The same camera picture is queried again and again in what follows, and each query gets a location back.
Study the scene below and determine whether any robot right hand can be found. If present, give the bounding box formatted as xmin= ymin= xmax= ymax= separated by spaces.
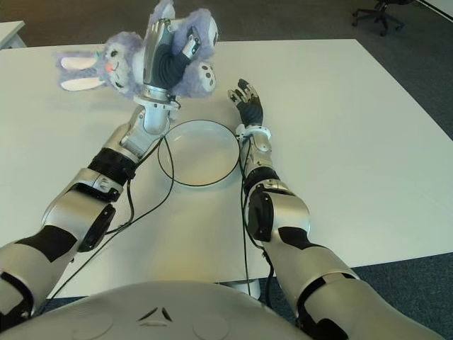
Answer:
xmin=226 ymin=78 xmax=265 ymax=128

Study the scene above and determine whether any white table leg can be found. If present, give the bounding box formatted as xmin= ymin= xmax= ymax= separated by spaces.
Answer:
xmin=215 ymin=278 xmax=261 ymax=298

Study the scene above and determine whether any black office chair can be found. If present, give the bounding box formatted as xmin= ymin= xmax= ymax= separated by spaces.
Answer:
xmin=352 ymin=0 xmax=405 ymax=36

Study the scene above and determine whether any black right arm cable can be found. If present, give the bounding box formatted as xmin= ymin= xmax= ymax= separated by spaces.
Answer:
xmin=236 ymin=136 xmax=275 ymax=309

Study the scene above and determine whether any silver robot torso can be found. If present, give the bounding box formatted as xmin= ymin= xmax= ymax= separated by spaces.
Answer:
xmin=0 ymin=281 xmax=305 ymax=340

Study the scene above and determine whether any white side desk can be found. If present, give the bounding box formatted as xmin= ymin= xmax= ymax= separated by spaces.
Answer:
xmin=0 ymin=20 xmax=28 ymax=50

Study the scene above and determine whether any white plate black rim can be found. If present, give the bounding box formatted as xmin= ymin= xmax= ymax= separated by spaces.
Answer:
xmin=157 ymin=120 xmax=239 ymax=187

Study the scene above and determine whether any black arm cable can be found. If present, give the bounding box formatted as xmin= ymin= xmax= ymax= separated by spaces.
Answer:
xmin=45 ymin=134 xmax=175 ymax=302
xmin=236 ymin=136 xmax=275 ymax=309

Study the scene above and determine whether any purple plush rabbit doll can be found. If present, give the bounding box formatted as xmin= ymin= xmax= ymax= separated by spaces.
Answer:
xmin=52 ymin=0 xmax=219 ymax=102

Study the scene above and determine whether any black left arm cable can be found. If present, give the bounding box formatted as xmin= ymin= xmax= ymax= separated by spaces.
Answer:
xmin=45 ymin=134 xmax=175 ymax=302

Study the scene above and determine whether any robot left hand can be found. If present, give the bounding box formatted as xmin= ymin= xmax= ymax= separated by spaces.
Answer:
xmin=141 ymin=18 xmax=202 ymax=96

